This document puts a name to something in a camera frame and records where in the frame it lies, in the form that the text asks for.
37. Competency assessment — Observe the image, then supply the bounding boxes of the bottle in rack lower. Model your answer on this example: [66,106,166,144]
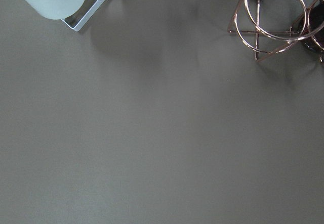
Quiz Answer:
[291,4,323,53]

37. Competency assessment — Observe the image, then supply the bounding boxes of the copper wire bottle rack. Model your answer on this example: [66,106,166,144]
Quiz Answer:
[226,0,323,64]

